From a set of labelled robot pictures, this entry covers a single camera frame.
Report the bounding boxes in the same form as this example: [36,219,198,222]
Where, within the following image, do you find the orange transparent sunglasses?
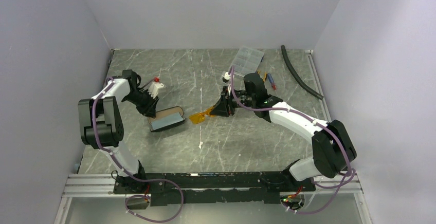
[189,106,214,125]

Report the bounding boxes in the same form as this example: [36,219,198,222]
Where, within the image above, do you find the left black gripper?
[123,89,159,119]

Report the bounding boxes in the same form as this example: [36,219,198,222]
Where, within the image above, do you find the yellow handled pliers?
[258,71,268,82]

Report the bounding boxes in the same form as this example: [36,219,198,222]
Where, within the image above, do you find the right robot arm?
[207,73,357,191]

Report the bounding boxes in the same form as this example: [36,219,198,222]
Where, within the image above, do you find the black rubber hose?
[280,45,324,101]

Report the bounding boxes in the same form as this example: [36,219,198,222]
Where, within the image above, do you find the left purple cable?
[90,77,185,224]

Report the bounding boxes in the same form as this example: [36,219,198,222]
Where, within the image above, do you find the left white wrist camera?
[147,81,166,99]

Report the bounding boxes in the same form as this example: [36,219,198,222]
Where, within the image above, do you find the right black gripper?
[210,86,255,117]

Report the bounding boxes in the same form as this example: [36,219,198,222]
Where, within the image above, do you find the aluminium frame rail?
[63,174,364,197]

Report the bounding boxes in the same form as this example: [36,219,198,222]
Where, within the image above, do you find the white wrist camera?
[221,71,231,84]
[147,81,166,99]

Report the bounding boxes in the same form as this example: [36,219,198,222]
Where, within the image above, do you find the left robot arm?
[78,70,164,193]

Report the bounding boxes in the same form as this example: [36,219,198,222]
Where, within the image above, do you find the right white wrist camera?
[221,71,231,84]

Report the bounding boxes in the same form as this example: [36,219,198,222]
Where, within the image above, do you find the light blue cleaning cloth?
[151,113,184,130]

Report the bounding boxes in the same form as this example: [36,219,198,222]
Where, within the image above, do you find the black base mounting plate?
[114,171,316,207]

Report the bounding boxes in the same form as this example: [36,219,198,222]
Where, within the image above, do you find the clear plastic organizer box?
[230,47,264,77]

